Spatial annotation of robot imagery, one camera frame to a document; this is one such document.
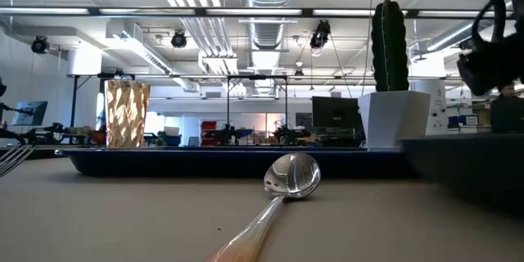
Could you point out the black round plate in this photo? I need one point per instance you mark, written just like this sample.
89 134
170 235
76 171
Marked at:
471 163

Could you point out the amber faceted plastic cup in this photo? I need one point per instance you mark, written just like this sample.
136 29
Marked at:
127 114

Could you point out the blue plastic tray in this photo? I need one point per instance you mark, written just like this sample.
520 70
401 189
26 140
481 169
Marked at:
163 163

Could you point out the dark side monitor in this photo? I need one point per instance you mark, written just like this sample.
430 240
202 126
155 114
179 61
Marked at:
507 114

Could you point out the white round pillar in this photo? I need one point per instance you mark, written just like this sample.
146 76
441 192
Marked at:
436 106

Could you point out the green cactus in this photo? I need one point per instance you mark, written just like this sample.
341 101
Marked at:
389 45

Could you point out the white plant pot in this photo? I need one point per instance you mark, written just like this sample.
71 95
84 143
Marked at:
395 118

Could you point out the black computer monitor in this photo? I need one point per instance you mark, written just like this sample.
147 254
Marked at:
335 112

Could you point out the black hanging spotlight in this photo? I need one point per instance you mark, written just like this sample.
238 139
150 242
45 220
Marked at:
40 45
320 34
179 39

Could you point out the overhead light bar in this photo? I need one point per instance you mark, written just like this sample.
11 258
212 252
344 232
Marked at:
245 12

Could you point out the red storage bins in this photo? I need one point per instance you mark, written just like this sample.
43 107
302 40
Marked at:
208 131

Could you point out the tilted grey monitor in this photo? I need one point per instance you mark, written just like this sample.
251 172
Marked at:
29 113

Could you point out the silver ventilation duct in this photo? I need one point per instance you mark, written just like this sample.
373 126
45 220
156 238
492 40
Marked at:
268 4

